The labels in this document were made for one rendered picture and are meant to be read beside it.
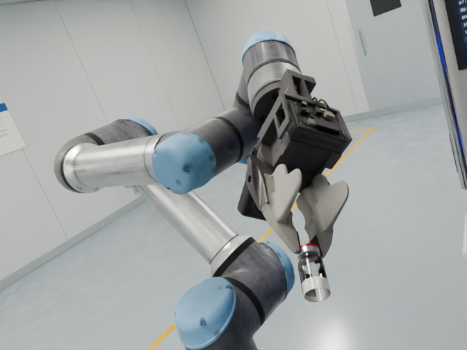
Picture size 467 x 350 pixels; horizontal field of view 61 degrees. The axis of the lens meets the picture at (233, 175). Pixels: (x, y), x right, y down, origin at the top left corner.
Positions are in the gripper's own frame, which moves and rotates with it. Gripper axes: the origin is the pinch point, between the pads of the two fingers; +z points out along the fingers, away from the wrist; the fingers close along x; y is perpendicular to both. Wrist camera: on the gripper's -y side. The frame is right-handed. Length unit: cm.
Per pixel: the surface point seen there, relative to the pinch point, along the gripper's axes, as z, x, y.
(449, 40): -67, 50, 7
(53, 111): -412, -99, -314
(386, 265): -107, 146, -124
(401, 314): -68, 129, -112
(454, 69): -63, 54, 2
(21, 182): -326, -110, -360
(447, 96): -57, 52, -2
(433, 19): -65, 42, 10
